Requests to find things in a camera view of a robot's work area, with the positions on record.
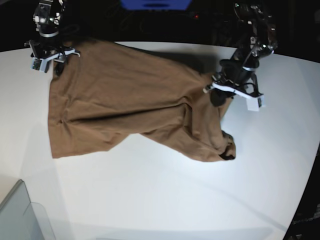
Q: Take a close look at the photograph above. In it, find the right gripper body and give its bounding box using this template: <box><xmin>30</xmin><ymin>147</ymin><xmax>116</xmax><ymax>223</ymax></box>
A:
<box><xmin>23</xmin><ymin>40</ymin><xmax>81</xmax><ymax>64</ymax></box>

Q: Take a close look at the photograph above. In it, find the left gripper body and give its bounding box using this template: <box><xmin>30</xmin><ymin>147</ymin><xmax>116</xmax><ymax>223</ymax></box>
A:
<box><xmin>203</xmin><ymin>71</ymin><xmax>264</xmax><ymax>99</ymax></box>

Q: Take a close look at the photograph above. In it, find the brown t-shirt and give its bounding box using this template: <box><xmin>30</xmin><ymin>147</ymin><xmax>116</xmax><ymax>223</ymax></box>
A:
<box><xmin>48</xmin><ymin>39</ymin><xmax>236</xmax><ymax>162</ymax></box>

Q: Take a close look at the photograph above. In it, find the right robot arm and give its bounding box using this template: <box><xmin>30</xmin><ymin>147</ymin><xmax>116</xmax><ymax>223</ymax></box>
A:
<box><xmin>24</xmin><ymin>0</ymin><xmax>81</xmax><ymax>76</ymax></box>

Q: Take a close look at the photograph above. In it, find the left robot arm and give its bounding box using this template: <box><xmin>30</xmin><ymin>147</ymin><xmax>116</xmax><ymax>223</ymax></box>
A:
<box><xmin>203</xmin><ymin>1</ymin><xmax>278</xmax><ymax>112</ymax></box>

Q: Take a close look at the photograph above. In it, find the black power strip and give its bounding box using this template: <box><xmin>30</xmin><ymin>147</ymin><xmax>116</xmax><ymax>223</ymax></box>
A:
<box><xmin>188</xmin><ymin>11</ymin><xmax>237</xmax><ymax>22</ymax></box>

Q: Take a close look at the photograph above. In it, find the blue bin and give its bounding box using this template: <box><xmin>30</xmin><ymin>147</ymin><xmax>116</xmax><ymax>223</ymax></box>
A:
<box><xmin>120</xmin><ymin>0</ymin><xmax>192</xmax><ymax>11</ymax></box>

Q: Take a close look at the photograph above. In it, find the grey plastic tray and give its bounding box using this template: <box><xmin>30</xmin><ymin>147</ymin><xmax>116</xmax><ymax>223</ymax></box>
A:
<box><xmin>0</xmin><ymin>179</ymin><xmax>56</xmax><ymax>240</ymax></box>

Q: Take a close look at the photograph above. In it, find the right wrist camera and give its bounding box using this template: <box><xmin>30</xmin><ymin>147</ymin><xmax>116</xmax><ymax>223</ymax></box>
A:
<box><xmin>30</xmin><ymin>57</ymin><xmax>50</xmax><ymax>73</ymax></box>

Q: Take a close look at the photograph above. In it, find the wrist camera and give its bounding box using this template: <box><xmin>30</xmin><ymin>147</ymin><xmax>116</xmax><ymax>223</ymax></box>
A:
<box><xmin>30</xmin><ymin>57</ymin><xmax>50</xmax><ymax>73</ymax></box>
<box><xmin>246</xmin><ymin>95</ymin><xmax>266</xmax><ymax>112</ymax></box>

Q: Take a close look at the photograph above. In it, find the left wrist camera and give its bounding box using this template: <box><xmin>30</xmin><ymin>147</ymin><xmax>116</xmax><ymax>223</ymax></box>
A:
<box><xmin>246</xmin><ymin>95</ymin><xmax>266</xmax><ymax>112</ymax></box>

